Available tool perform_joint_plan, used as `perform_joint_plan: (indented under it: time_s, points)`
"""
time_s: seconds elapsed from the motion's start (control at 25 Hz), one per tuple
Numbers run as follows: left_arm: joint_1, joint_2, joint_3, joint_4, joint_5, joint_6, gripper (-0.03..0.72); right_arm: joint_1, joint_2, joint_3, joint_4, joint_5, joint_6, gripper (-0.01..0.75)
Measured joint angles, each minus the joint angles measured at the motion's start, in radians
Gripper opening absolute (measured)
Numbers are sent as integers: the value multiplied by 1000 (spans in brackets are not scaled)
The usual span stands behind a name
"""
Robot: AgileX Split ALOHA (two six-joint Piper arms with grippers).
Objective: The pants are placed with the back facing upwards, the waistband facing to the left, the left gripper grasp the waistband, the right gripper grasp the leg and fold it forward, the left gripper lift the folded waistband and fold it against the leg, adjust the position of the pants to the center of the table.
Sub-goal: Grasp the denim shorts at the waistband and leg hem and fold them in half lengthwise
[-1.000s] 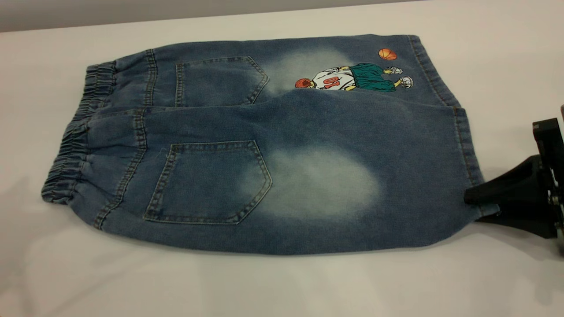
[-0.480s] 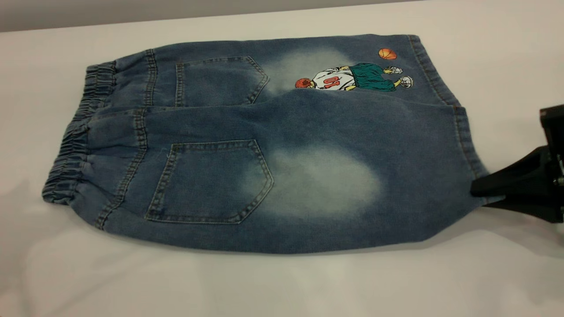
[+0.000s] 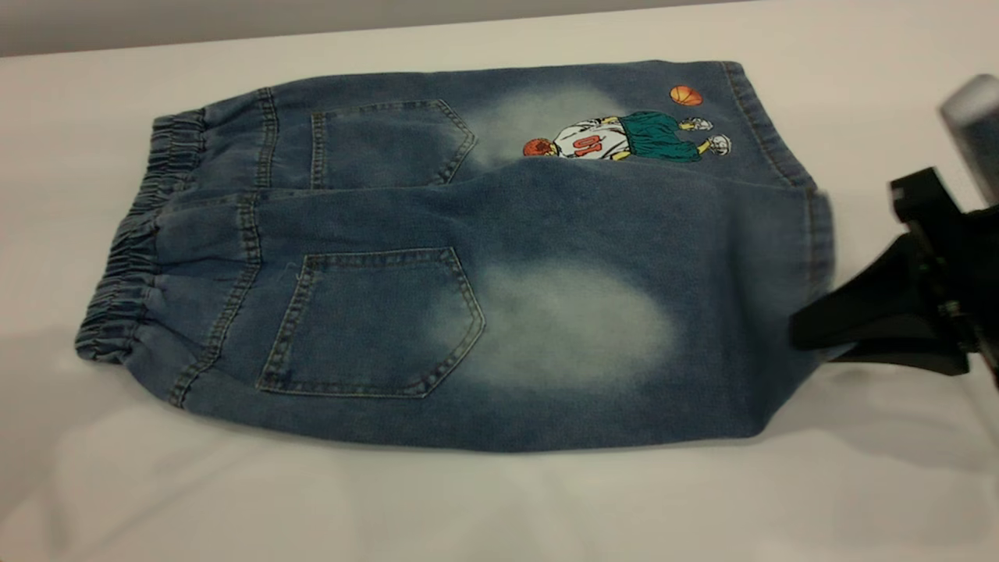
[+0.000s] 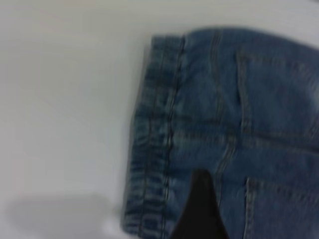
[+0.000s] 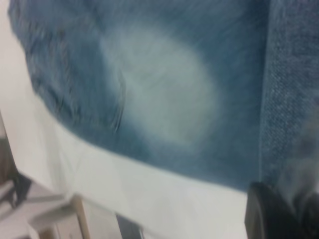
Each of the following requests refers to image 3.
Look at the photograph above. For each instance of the blue denim shorts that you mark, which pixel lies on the blue denim shorts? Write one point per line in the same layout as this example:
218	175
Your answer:
468	218

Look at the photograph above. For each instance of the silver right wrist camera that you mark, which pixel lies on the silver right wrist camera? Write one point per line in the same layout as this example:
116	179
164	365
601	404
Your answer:
979	133

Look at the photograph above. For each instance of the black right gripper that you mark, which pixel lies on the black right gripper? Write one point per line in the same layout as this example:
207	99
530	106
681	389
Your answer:
972	265

